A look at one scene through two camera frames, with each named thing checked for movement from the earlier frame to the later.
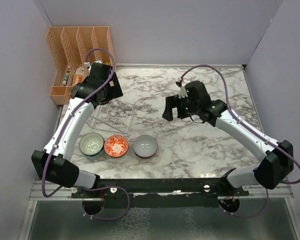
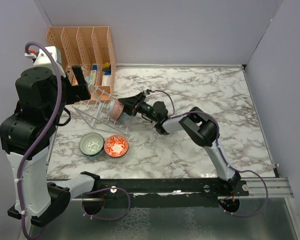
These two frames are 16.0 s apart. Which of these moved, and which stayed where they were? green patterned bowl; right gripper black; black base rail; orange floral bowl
Moved: right gripper black
Stayed: green patterned bowl; orange floral bowl; black base rail
